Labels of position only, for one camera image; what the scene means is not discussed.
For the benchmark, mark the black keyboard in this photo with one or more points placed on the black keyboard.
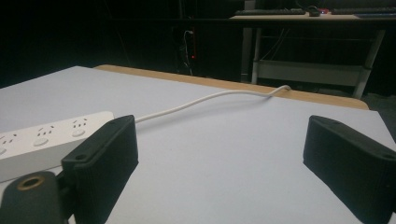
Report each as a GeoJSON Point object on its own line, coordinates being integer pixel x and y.
{"type": "Point", "coordinates": [362, 11]}
{"type": "Point", "coordinates": [269, 12]}

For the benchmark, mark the black computer mouse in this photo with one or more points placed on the black computer mouse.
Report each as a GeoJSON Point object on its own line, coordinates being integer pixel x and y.
{"type": "Point", "coordinates": [313, 12]}

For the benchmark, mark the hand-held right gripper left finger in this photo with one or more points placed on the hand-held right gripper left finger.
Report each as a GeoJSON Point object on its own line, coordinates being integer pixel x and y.
{"type": "Point", "coordinates": [104, 155]}

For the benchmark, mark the white power strip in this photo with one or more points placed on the white power strip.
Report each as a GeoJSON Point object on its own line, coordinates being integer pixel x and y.
{"type": "Point", "coordinates": [37, 140]}

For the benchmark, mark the metal frame desk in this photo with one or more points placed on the metal frame desk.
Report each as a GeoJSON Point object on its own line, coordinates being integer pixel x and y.
{"type": "Point", "coordinates": [311, 70]}

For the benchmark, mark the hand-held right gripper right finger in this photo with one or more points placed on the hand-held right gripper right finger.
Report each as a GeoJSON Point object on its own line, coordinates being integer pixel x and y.
{"type": "Point", "coordinates": [348, 161]}

